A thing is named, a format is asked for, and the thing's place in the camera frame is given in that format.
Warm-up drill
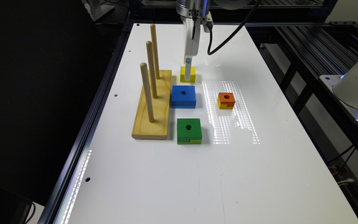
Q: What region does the middle wooden peg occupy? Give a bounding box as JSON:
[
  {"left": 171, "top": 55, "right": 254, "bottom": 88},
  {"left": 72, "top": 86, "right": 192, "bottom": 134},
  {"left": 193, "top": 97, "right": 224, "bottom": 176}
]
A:
[{"left": 146, "top": 41, "right": 157, "bottom": 98}]

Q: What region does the green wooden block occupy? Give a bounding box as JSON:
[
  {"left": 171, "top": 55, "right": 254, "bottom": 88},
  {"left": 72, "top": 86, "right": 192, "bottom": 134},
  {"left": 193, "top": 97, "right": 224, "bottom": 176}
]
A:
[{"left": 177, "top": 118, "right": 203, "bottom": 144}]

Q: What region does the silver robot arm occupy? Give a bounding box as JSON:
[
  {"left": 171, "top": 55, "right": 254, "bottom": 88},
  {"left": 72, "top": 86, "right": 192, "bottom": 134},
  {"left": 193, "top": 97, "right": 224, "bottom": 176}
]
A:
[{"left": 177, "top": 0, "right": 213, "bottom": 82}]

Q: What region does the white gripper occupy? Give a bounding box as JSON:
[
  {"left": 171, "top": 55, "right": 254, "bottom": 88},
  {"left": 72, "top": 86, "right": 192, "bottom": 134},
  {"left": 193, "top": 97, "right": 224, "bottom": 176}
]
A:
[{"left": 182, "top": 15, "right": 213, "bottom": 79}]

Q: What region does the orange wooden block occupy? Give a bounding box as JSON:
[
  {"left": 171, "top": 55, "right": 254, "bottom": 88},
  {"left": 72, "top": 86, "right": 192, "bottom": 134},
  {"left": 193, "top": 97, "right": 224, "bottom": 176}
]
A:
[{"left": 217, "top": 93, "right": 236, "bottom": 110}]

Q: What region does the yellow wooden block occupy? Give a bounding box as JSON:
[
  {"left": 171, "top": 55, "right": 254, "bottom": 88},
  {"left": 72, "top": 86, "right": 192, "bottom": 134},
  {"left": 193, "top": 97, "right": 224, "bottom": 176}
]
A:
[{"left": 180, "top": 67, "right": 196, "bottom": 83}]

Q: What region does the wooden peg base board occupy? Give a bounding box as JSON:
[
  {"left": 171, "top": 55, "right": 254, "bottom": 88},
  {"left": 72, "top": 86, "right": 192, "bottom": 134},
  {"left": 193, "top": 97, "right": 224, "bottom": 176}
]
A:
[{"left": 131, "top": 69, "right": 173, "bottom": 140}]

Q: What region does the blue wooden block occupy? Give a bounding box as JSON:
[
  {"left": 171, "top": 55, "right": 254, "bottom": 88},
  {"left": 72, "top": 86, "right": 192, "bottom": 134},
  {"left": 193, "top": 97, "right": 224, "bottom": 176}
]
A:
[{"left": 172, "top": 85, "right": 196, "bottom": 109}]

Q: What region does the front wooden peg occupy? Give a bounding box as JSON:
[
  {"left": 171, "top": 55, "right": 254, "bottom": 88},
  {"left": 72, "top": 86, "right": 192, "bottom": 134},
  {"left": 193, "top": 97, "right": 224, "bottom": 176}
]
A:
[{"left": 140, "top": 62, "right": 154, "bottom": 123}]

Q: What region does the wooden peg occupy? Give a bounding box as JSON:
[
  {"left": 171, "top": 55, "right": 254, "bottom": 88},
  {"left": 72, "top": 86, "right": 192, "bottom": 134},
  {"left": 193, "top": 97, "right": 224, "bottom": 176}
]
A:
[
  {"left": 150, "top": 24, "right": 160, "bottom": 80},
  {"left": 146, "top": 41, "right": 157, "bottom": 98},
  {"left": 140, "top": 62, "right": 154, "bottom": 123}
]

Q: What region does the black aluminium frame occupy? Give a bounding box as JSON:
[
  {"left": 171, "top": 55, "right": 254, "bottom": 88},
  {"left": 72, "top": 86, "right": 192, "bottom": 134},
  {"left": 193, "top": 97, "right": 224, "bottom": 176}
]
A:
[{"left": 247, "top": 22, "right": 358, "bottom": 218}]

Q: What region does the rear wooden peg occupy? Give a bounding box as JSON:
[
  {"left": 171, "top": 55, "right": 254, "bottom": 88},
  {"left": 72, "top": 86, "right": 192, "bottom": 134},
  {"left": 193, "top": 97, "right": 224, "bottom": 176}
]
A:
[{"left": 150, "top": 24, "right": 160, "bottom": 80}]

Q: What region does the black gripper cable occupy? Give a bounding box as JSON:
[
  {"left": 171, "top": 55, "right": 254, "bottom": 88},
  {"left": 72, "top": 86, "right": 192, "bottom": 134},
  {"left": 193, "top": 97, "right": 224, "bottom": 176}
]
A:
[{"left": 206, "top": 0, "right": 262, "bottom": 56}]

